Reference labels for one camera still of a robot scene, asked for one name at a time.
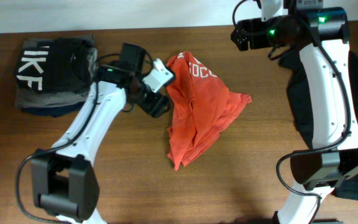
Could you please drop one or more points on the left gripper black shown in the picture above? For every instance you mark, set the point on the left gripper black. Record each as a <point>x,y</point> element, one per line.
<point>156,104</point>

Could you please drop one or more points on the red soccer t-shirt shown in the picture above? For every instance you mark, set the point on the red soccer t-shirt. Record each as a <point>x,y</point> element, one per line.
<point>203,108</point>

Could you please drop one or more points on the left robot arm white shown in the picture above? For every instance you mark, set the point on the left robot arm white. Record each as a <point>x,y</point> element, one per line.
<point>64,183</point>

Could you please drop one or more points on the folded grey t-shirt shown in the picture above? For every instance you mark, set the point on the folded grey t-shirt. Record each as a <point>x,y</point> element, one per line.
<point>27,98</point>

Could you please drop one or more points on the folded black Nike t-shirt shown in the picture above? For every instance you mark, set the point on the folded black Nike t-shirt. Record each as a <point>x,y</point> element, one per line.
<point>59,65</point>

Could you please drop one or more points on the folded navy t-shirt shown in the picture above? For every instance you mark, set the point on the folded navy t-shirt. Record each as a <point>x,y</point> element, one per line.
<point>53,111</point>

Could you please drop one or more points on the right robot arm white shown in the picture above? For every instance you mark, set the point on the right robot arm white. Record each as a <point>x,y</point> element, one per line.
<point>321,36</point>

